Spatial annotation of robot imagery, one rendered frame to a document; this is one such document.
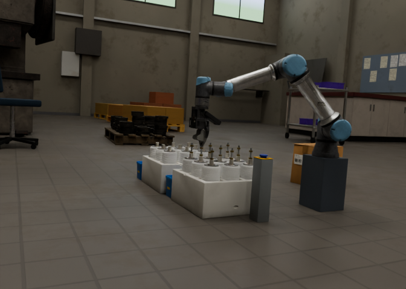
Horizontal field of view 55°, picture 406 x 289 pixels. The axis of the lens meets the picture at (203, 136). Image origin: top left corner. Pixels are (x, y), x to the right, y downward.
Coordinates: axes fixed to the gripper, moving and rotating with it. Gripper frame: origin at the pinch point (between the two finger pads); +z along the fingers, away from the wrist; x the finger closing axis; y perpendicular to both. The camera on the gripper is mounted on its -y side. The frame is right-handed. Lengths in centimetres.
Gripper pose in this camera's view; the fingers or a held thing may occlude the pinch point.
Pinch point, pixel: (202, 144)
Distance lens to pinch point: 209.3
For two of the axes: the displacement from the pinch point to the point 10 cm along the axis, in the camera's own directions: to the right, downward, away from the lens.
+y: -8.4, -0.1, -5.4
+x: 5.4, 1.0, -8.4
